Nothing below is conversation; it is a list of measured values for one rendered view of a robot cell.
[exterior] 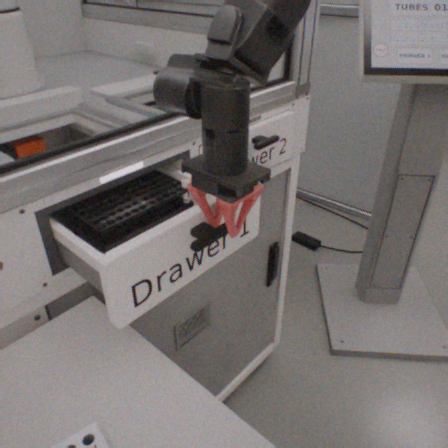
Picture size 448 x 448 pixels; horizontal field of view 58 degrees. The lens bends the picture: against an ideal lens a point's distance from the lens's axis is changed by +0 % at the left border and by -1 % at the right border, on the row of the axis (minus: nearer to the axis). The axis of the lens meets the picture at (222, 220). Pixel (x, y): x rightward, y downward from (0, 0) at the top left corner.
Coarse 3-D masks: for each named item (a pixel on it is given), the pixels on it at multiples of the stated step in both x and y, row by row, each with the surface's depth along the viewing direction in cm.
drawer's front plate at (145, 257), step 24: (192, 216) 55; (144, 240) 50; (168, 240) 53; (192, 240) 56; (240, 240) 66; (120, 264) 48; (144, 264) 51; (168, 264) 54; (120, 288) 49; (144, 288) 53; (168, 288) 56; (120, 312) 51
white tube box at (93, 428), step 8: (96, 424) 43; (80, 432) 43; (88, 432) 43; (96, 432) 43; (64, 440) 42; (72, 440) 42; (80, 440) 42; (88, 440) 43; (96, 440) 42; (104, 440) 42
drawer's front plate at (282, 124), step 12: (264, 120) 87; (276, 120) 87; (288, 120) 91; (252, 132) 82; (264, 132) 86; (276, 132) 89; (288, 132) 93; (252, 144) 84; (276, 144) 91; (288, 144) 95; (252, 156) 86; (276, 156) 93; (288, 156) 97
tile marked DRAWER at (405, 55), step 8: (400, 48) 108; (408, 48) 108; (416, 48) 108; (424, 48) 108; (432, 48) 107; (400, 56) 108; (408, 56) 108; (416, 56) 107; (424, 56) 107; (432, 56) 107
